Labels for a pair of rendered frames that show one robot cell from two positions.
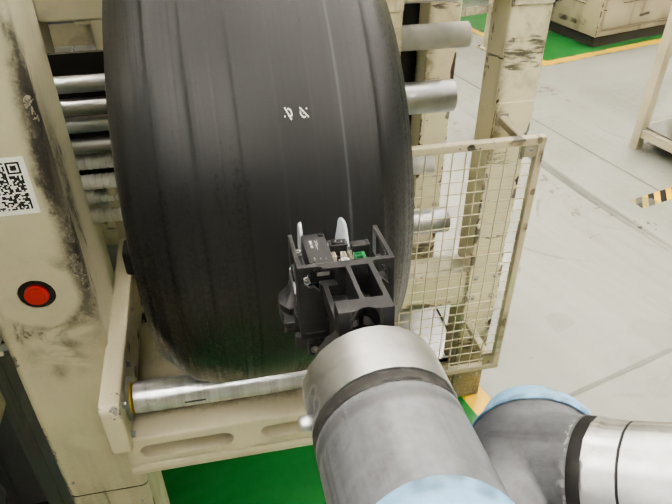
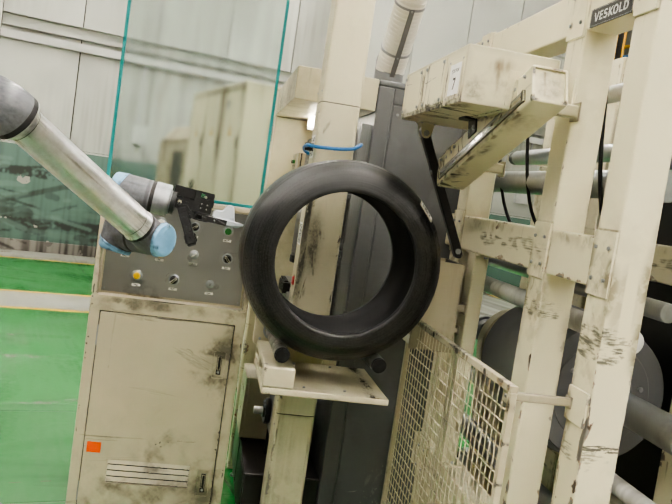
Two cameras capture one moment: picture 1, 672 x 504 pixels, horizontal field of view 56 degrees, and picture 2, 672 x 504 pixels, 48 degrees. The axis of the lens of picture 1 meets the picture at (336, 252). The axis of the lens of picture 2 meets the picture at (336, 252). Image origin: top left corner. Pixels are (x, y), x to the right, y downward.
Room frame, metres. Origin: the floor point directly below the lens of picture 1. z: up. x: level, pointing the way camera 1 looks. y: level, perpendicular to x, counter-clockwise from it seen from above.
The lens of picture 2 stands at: (0.82, -2.14, 1.37)
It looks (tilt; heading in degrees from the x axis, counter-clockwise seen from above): 4 degrees down; 92
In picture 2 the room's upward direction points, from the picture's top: 8 degrees clockwise
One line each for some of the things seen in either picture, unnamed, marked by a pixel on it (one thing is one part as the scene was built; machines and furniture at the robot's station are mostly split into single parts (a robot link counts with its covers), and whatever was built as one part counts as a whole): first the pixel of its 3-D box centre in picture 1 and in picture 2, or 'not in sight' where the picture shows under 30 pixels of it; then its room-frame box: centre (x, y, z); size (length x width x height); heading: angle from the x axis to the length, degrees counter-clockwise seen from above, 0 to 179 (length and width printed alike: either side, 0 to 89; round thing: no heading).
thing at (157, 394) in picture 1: (251, 380); (277, 342); (0.62, 0.12, 0.90); 0.35 x 0.05 x 0.05; 102
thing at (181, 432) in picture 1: (251, 410); (273, 362); (0.62, 0.13, 0.84); 0.36 x 0.09 x 0.06; 102
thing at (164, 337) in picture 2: not in sight; (163, 361); (0.15, 0.72, 0.63); 0.56 x 0.41 x 1.27; 12
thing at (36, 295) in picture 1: (37, 292); not in sight; (0.63, 0.39, 1.06); 0.03 x 0.02 x 0.03; 102
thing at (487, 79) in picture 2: not in sight; (469, 93); (1.08, 0.09, 1.71); 0.61 x 0.25 x 0.15; 102
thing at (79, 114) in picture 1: (100, 140); (428, 301); (1.09, 0.45, 1.05); 0.20 x 0.15 x 0.30; 102
